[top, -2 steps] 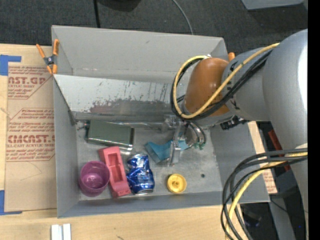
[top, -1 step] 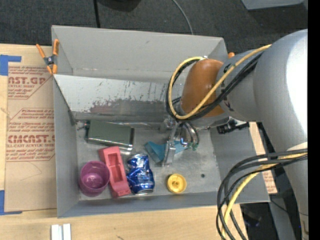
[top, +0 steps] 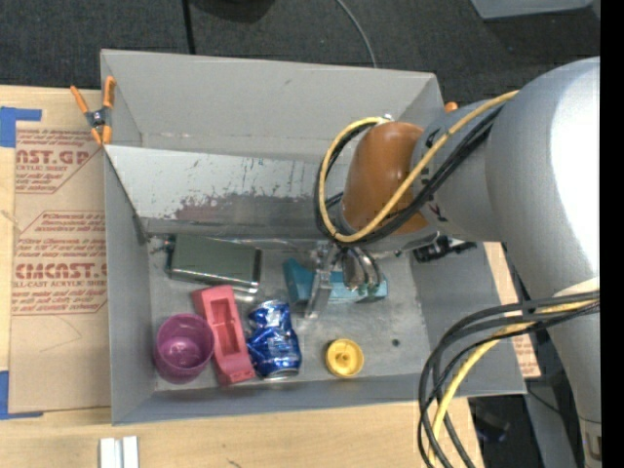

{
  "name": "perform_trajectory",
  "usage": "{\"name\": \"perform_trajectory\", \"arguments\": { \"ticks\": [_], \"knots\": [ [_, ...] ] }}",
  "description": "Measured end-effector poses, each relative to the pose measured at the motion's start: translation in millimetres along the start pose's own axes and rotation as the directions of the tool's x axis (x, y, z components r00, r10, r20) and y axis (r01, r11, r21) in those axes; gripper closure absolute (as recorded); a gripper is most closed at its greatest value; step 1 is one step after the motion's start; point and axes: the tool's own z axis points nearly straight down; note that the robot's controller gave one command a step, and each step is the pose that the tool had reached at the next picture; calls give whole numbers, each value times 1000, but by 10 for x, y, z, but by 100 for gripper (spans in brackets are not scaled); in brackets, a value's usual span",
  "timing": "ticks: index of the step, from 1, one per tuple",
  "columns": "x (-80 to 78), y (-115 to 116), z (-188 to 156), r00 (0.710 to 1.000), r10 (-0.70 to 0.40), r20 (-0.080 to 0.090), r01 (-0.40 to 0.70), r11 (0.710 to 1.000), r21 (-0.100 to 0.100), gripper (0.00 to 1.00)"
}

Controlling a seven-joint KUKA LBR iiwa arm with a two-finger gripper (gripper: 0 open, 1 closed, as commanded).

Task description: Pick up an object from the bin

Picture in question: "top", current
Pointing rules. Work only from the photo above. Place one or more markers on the brown cardboard board red print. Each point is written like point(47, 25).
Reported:
point(58, 349)

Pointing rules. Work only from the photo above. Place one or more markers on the dark green flat block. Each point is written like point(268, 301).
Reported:
point(214, 261)

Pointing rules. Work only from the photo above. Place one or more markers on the teal plastic block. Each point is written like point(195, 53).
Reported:
point(297, 281)

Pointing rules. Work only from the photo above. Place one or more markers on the crushed blue metal can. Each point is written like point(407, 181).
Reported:
point(274, 341)

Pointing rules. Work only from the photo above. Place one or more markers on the black cylinder on white bracket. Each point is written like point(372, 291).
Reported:
point(439, 249)

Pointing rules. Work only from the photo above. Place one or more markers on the grey metal bin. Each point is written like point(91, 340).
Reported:
point(253, 105)

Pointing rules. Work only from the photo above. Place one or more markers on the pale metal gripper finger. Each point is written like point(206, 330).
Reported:
point(317, 294)
point(333, 260)

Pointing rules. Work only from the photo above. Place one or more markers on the purple plastic cup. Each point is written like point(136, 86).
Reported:
point(183, 351)

